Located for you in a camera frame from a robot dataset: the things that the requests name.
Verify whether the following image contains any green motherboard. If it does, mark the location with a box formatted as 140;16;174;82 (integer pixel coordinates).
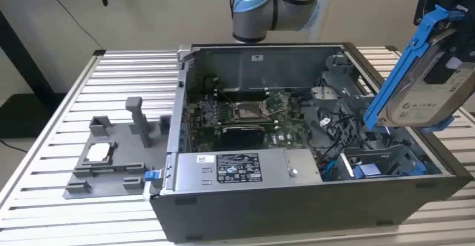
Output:
186;88;316;154

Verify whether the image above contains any grey metal drive cage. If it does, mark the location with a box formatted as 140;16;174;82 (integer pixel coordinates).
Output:
310;55;373;135

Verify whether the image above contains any grey power supply unit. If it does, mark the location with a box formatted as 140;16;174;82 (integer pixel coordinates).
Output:
173;149;322;195

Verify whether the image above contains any black RAM slot row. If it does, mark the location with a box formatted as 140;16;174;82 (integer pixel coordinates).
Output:
217;87;268;102

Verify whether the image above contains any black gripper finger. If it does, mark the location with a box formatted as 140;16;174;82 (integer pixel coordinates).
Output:
424;20;475;85

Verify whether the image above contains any silver CPU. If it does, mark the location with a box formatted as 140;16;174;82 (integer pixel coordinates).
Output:
85;143;112;162

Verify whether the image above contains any black disk wire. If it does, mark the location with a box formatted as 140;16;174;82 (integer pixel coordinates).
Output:
325;111;372;135

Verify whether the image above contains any black wire with white tag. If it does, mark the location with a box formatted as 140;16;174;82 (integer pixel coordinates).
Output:
313;116;357;146

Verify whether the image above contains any black floor cable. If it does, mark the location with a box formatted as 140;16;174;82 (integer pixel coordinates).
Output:
0;139;29;152

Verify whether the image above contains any black monitor stand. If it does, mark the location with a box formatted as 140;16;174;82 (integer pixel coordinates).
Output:
0;9;64;139

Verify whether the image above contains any blue data cable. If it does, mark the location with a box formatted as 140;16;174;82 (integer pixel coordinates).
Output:
321;159;337;181

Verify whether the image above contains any grey parts rack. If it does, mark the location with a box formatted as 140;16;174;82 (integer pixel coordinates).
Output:
62;96;172;201

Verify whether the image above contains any hard disk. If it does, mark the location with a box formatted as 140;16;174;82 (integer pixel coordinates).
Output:
352;159;426;179
362;4;475;132

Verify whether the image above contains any CPU socket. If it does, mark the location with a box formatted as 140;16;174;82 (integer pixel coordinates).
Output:
229;101;269;120

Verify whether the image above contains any black open PC case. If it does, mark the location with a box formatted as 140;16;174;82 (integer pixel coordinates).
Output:
142;42;473;243

